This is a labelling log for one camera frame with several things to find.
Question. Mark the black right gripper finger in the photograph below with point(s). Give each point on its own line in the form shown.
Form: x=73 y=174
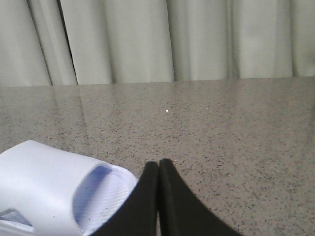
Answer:
x=181 y=213
x=138 y=214

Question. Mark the light blue slipper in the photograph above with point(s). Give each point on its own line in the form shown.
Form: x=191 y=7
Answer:
x=45 y=191

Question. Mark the pale green pleated curtain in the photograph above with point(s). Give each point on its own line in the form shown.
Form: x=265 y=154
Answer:
x=84 y=42

